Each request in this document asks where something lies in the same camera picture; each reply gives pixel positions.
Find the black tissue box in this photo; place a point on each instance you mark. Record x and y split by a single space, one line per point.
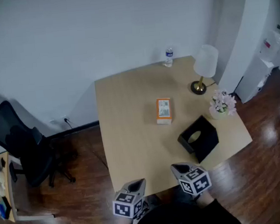
205 139

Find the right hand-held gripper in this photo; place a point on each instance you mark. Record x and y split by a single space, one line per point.
193 177

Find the clear plastic water bottle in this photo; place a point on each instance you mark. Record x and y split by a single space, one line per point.
169 57

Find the wooden side table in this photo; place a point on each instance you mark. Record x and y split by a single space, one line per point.
10 185

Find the person's right forearm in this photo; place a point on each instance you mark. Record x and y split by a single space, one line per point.
205 200

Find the white water dispenser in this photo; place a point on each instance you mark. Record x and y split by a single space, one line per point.
252 81

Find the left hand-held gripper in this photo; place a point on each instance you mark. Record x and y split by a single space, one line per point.
128 196

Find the white shade brass table lamp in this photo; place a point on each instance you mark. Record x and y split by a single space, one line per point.
206 62

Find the clear water dispenser jug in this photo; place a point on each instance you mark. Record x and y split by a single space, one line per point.
271 44

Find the white wall outlet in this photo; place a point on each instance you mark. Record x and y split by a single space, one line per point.
57 120

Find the black mesh office chair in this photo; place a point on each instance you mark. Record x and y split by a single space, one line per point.
22 147

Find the orange and white box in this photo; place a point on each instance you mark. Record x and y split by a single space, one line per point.
164 110

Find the person's black clothing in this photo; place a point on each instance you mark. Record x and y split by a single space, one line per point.
179 218

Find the pink flowers in white pot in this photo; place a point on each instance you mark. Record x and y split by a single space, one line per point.
221 104

